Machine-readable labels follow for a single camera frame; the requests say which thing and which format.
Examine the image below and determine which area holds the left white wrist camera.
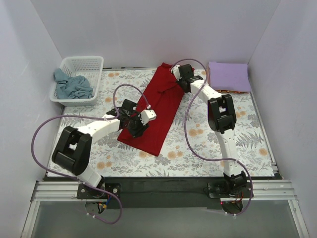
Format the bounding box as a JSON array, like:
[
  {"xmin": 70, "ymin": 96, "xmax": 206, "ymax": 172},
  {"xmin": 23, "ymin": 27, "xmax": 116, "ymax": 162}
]
[{"xmin": 140, "ymin": 105, "xmax": 157, "ymax": 125}]

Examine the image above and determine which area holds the white plastic basket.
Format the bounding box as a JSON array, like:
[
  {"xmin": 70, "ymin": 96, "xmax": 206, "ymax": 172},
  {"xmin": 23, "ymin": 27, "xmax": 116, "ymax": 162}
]
[{"xmin": 50, "ymin": 56, "xmax": 104, "ymax": 107}]

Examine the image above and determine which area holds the folded purple t shirt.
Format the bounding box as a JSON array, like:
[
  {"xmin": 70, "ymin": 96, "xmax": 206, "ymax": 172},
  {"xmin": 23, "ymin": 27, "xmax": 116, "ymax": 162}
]
[{"xmin": 208, "ymin": 62, "xmax": 251, "ymax": 93}]

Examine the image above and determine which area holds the purple cable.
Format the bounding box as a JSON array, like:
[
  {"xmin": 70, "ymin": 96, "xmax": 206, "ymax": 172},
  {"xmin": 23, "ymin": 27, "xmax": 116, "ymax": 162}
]
[
  {"xmin": 31, "ymin": 84, "xmax": 152, "ymax": 225},
  {"xmin": 170, "ymin": 58, "xmax": 254, "ymax": 217}
]

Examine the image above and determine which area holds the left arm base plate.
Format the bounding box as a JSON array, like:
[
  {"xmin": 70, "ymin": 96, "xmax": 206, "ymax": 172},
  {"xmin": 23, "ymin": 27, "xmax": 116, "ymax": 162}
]
[{"xmin": 76, "ymin": 182, "xmax": 121, "ymax": 199}]

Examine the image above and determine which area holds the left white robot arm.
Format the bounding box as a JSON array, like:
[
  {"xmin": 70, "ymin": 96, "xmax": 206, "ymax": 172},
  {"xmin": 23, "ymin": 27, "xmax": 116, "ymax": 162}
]
[{"xmin": 52, "ymin": 99, "xmax": 157, "ymax": 198}]

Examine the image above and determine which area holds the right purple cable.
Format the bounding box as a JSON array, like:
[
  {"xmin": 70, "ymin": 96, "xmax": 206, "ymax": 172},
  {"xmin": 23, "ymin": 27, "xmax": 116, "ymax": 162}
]
[{"xmin": 170, "ymin": 58, "xmax": 254, "ymax": 217}]

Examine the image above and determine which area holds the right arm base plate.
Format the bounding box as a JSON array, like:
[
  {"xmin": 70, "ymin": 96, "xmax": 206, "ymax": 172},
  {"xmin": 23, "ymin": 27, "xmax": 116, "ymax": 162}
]
[{"xmin": 204, "ymin": 180, "xmax": 254, "ymax": 198}]

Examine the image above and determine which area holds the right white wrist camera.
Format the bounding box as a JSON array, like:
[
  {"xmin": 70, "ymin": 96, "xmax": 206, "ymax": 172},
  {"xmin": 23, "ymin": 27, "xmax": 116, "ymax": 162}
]
[{"xmin": 170, "ymin": 64, "xmax": 181, "ymax": 80}]

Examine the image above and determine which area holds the blue-grey t shirt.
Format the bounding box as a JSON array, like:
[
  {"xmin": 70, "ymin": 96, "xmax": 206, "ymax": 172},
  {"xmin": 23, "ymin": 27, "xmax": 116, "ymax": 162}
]
[{"xmin": 53, "ymin": 68, "xmax": 93, "ymax": 100}]

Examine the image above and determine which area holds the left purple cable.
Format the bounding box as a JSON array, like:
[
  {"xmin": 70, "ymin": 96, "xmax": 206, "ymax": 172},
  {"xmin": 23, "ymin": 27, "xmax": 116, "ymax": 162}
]
[{"xmin": 31, "ymin": 84, "xmax": 152, "ymax": 225}]

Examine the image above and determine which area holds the red t shirt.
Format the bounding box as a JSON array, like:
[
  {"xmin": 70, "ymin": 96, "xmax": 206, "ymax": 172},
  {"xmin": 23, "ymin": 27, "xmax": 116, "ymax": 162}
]
[{"xmin": 116, "ymin": 62, "xmax": 185, "ymax": 157}]

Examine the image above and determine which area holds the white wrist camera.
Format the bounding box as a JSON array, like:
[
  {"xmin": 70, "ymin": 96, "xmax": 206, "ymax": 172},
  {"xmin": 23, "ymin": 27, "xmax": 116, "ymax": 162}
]
[
  {"xmin": 170, "ymin": 64, "xmax": 181, "ymax": 80},
  {"xmin": 140, "ymin": 105, "xmax": 157, "ymax": 125}
]

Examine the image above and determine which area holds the floral tablecloth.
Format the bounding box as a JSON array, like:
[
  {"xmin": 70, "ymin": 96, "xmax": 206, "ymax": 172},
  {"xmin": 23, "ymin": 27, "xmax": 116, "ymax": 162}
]
[{"xmin": 59, "ymin": 69, "xmax": 274, "ymax": 177}]

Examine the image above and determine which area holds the aluminium rail frame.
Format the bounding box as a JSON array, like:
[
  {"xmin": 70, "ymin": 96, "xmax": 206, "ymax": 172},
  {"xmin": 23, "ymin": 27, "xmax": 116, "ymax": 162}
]
[{"xmin": 22, "ymin": 178, "xmax": 309, "ymax": 238}]

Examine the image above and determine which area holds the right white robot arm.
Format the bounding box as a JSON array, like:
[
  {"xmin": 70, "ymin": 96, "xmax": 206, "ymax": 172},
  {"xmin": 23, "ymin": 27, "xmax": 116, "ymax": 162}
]
[{"xmin": 171, "ymin": 64, "xmax": 247, "ymax": 197}]

